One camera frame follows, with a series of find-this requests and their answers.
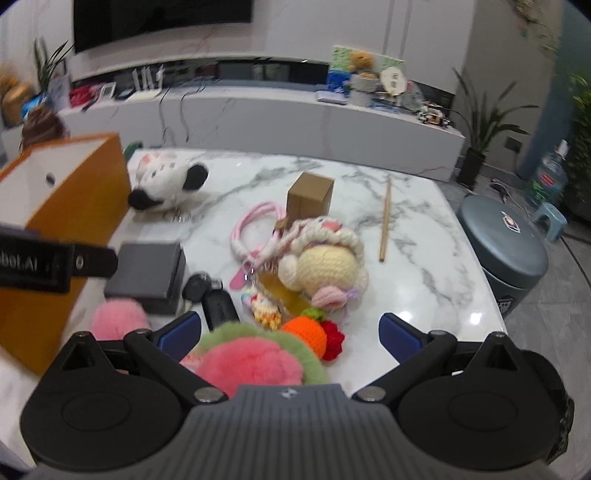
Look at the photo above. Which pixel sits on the orange white storage box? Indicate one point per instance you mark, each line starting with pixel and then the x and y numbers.
pixel 70 190

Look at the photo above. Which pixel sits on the orange crochet tangerine charm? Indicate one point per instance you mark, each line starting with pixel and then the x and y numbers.
pixel 316 330

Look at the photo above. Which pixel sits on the wooden chopstick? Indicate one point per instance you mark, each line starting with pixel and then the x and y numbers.
pixel 386 222

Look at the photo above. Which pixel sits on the pink green fluffy pompom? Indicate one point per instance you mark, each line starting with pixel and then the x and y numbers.
pixel 236 354

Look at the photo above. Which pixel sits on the white black plush cow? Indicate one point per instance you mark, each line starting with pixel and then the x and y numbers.
pixel 165 182

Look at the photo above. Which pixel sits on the brown cardboard box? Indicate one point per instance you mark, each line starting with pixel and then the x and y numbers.
pixel 310 196

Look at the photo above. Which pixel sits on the crochet bunny doll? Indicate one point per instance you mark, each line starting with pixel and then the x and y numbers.
pixel 324 260

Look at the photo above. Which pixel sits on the brown water bottle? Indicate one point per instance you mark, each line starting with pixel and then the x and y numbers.
pixel 42 125

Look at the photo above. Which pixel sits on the grey round stool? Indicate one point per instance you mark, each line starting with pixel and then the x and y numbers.
pixel 510 252

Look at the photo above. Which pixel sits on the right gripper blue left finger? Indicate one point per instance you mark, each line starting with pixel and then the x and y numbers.
pixel 158 353

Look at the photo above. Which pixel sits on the black car key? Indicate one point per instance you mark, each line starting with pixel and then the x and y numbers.
pixel 214 300

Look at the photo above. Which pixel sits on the potted green plant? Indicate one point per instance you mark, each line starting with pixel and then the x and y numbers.
pixel 485 120

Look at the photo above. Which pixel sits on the left green leafy plant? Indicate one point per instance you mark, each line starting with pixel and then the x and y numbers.
pixel 46 63

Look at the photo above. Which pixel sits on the water jug bottle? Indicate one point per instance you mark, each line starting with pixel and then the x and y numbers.
pixel 549 179

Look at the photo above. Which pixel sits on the white wifi router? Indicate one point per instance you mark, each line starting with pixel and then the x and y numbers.
pixel 146 86

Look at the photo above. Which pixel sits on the black wall television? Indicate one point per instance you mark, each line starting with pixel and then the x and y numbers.
pixel 96 23

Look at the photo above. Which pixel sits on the pink rope lanyard keychain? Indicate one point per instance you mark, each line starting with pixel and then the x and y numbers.
pixel 253 240

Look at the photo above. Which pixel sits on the small blue plastic stool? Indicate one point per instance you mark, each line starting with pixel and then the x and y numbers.
pixel 551 216

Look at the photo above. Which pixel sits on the dark grey square box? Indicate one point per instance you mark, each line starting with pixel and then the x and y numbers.
pixel 151 274

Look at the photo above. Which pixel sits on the small cartoon figure keychain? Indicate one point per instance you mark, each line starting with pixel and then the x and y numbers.
pixel 263 311

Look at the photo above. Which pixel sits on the gold vase with dried flowers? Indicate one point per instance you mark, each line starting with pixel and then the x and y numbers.
pixel 14 94

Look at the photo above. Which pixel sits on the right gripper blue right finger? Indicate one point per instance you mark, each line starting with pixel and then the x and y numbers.
pixel 418 354

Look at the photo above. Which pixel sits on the brown teddy bear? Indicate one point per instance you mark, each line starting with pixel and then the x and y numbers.
pixel 361 62

